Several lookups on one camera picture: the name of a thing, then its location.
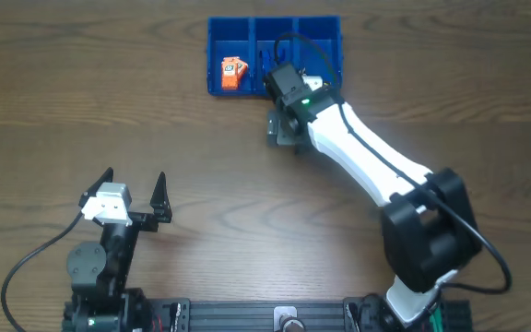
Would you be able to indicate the blue tray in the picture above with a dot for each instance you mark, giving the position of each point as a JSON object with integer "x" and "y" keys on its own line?
{"x": 228, "y": 37}

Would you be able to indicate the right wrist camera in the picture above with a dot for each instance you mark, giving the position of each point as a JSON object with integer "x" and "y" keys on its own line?
{"x": 312, "y": 83}

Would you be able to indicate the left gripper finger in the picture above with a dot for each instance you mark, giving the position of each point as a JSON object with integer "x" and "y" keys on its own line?
{"x": 161, "y": 203}
{"x": 104, "y": 176}

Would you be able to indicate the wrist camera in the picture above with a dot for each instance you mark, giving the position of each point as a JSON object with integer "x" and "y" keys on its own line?
{"x": 107, "y": 204}
{"x": 312, "y": 83}

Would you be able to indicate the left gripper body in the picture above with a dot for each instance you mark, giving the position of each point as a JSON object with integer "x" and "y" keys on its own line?
{"x": 145, "y": 222}

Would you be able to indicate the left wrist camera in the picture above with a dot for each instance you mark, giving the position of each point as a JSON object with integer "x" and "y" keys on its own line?
{"x": 107, "y": 204}

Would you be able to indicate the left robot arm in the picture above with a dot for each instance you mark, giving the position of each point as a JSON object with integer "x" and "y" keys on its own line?
{"x": 118, "y": 258}

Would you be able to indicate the mounting rail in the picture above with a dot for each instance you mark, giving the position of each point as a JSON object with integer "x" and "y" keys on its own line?
{"x": 238, "y": 316}

